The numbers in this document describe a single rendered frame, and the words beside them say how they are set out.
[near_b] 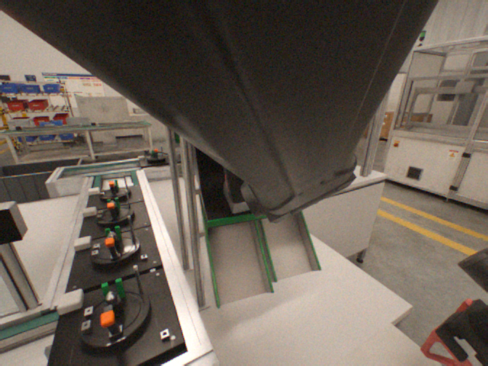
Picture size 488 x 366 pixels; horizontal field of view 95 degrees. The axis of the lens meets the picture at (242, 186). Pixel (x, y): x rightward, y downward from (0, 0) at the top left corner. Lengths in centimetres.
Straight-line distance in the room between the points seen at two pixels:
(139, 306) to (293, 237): 42
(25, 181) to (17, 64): 900
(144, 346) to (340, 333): 48
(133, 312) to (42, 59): 1080
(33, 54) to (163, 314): 1089
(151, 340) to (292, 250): 39
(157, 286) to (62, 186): 118
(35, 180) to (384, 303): 243
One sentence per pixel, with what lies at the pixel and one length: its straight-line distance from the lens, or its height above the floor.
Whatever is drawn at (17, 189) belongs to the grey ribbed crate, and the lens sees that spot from 252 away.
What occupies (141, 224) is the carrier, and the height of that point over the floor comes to 97.
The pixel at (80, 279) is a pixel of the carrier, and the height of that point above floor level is 97.
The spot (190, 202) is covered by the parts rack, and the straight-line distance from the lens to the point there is 53.
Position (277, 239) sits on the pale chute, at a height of 106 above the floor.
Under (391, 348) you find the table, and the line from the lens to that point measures 77.
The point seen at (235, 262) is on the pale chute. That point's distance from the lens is 59.
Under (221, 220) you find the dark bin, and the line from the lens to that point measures 45.
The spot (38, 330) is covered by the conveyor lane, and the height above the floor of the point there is 93.
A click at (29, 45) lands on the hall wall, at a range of 1126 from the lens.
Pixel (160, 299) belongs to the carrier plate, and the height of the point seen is 97.
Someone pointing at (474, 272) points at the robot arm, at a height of 118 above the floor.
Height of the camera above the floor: 144
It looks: 23 degrees down
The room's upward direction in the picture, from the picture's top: straight up
